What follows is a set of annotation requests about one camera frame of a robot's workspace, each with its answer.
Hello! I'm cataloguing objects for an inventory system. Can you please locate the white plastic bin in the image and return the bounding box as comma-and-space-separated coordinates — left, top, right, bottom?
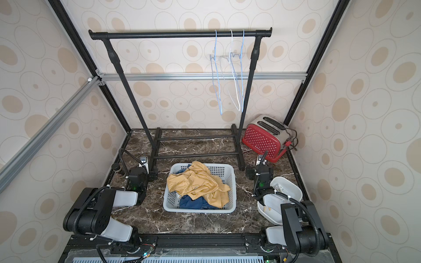
257, 176, 303, 225

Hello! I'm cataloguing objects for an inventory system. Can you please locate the pale blue wire hanger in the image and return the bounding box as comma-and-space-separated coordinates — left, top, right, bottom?
209, 30, 223, 115

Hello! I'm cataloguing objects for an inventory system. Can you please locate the white wire hanger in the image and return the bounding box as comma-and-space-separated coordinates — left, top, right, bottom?
228, 30, 242, 112

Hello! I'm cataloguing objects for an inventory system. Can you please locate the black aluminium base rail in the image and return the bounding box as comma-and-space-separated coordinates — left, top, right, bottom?
57, 226, 343, 263

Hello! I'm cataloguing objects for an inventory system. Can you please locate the black clothes rack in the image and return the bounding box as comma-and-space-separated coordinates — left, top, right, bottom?
88, 27, 273, 175

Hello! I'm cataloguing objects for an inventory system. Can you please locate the mustard yellow t-shirt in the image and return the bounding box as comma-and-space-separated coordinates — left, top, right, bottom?
167, 161, 231, 209

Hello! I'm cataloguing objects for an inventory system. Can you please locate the black toaster power cable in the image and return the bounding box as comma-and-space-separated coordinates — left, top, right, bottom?
279, 126, 299, 153

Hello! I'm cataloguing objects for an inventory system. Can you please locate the navy blue t-shirt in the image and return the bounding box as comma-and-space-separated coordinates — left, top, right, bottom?
179, 195, 218, 210

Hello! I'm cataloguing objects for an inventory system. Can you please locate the white plastic basket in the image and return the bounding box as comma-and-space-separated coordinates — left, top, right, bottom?
163, 163, 236, 214

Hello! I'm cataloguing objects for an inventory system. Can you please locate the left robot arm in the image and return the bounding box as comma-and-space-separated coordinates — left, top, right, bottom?
62, 164, 149, 246

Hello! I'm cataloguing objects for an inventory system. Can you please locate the light blue plastic hanger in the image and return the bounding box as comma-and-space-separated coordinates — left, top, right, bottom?
239, 31, 245, 112

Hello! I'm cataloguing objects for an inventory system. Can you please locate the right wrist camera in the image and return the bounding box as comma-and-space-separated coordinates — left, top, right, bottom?
255, 155, 266, 166

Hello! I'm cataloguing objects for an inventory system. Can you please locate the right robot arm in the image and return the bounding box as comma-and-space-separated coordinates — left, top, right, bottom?
246, 162, 329, 256

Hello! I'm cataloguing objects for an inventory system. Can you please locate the red polka dot toaster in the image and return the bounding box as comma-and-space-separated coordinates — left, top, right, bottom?
242, 115, 298, 163

